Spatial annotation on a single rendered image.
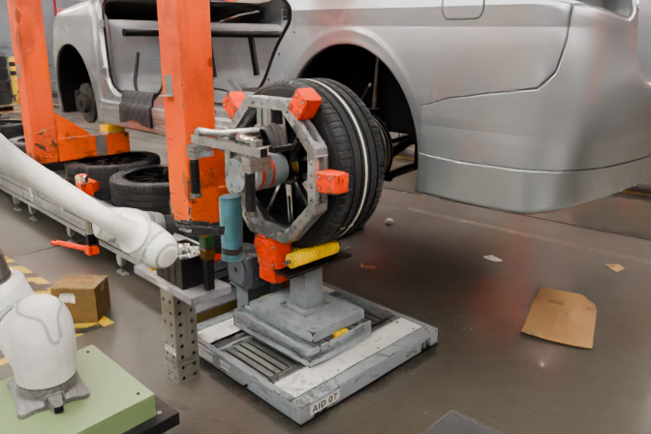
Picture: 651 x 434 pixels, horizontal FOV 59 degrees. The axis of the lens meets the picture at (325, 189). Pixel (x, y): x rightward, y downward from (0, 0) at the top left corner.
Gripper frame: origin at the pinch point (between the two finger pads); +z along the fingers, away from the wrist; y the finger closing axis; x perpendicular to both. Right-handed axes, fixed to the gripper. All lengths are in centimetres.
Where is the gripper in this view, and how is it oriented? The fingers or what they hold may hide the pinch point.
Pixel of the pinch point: (209, 228)
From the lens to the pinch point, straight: 200.4
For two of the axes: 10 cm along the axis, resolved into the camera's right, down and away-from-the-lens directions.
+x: -1.7, 9.8, 0.4
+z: 6.3, 0.8, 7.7
